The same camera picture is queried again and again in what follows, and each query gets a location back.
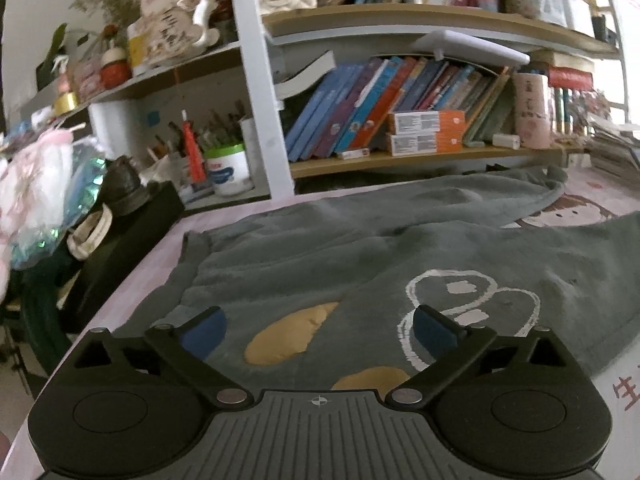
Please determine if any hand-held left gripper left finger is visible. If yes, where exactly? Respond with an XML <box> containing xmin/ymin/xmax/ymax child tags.
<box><xmin>72</xmin><ymin>306</ymin><xmax>254</xmax><ymax>407</ymax></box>

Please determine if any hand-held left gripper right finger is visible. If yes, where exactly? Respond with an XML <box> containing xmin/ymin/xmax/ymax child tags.
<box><xmin>385</xmin><ymin>304</ymin><xmax>574</xmax><ymax>407</ymax></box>

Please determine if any grey printed sweatshirt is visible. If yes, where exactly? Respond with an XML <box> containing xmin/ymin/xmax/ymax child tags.
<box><xmin>112</xmin><ymin>162</ymin><xmax>640</xmax><ymax>396</ymax></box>

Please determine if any black bag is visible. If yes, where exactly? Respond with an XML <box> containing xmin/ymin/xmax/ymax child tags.
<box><xmin>60</xmin><ymin>180</ymin><xmax>187</xmax><ymax>333</ymax></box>

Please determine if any green-lidded white jar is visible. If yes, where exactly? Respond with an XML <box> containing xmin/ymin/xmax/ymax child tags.
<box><xmin>204</xmin><ymin>143</ymin><xmax>253</xmax><ymax>197</ymax></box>

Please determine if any dark ribbed object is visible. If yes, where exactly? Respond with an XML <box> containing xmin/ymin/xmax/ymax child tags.
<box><xmin>97</xmin><ymin>156</ymin><xmax>151</xmax><ymax>216</ymax></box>

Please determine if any orange white box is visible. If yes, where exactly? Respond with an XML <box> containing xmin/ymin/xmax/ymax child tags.
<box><xmin>386</xmin><ymin>132</ymin><xmax>464</xmax><ymax>157</ymax></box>
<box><xmin>388</xmin><ymin>110</ymin><xmax>467</xmax><ymax>136</ymax></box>

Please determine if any bunch of pencils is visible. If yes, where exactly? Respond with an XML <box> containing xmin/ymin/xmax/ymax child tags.
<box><xmin>145</xmin><ymin>100</ymin><xmax>246</xmax><ymax>161</ymax></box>

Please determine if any iridescent bag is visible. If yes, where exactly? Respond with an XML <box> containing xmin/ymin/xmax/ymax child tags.
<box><xmin>10</xmin><ymin>140</ymin><xmax>108</xmax><ymax>271</ymax></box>

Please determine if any pink white plush fabric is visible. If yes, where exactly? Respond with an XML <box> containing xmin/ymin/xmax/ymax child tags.
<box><xmin>0</xmin><ymin>127</ymin><xmax>76</xmax><ymax>256</ymax></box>

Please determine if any white wooden bookshelf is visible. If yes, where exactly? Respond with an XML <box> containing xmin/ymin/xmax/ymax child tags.
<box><xmin>10</xmin><ymin>0</ymin><xmax>631</xmax><ymax>201</ymax></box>

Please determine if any row of leaning children's books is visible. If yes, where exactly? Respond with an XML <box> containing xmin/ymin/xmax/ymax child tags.
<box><xmin>285</xmin><ymin>55</ymin><xmax>516</xmax><ymax>163</ymax></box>

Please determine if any pink printed tube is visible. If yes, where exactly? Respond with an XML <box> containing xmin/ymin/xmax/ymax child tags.
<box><xmin>512</xmin><ymin>71</ymin><xmax>551</xmax><ymax>150</ymax></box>

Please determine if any stack of papers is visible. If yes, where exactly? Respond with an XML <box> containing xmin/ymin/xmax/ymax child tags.
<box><xmin>585</xmin><ymin>115</ymin><xmax>640</xmax><ymax>183</ymax></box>

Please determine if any gold tape roll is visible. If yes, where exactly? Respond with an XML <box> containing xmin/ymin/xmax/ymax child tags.
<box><xmin>52</xmin><ymin>92</ymin><xmax>81</xmax><ymax>116</ymax></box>

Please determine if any orange pot plant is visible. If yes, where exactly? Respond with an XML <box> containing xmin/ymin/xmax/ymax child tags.
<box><xmin>100</xmin><ymin>25</ymin><xmax>133</xmax><ymax>87</ymax></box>

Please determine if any white flat box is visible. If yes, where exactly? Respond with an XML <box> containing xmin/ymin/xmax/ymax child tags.
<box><xmin>414</xmin><ymin>30</ymin><xmax>531</xmax><ymax>67</ymax></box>

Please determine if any red thick book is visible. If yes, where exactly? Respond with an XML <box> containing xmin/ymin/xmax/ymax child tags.
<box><xmin>547</xmin><ymin>64</ymin><xmax>596</xmax><ymax>88</ymax></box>

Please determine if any white printed ornament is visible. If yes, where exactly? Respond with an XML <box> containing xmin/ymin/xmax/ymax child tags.
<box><xmin>127</xmin><ymin>0</ymin><xmax>221</xmax><ymax>68</ymax></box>

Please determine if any white storage box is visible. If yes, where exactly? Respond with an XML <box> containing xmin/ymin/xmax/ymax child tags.
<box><xmin>542</xmin><ymin>0</ymin><xmax>596</xmax><ymax>36</ymax></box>

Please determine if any white strap ring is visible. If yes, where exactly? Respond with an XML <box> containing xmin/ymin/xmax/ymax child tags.
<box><xmin>66</xmin><ymin>208</ymin><xmax>115</xmax><ymax>261</ymax></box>

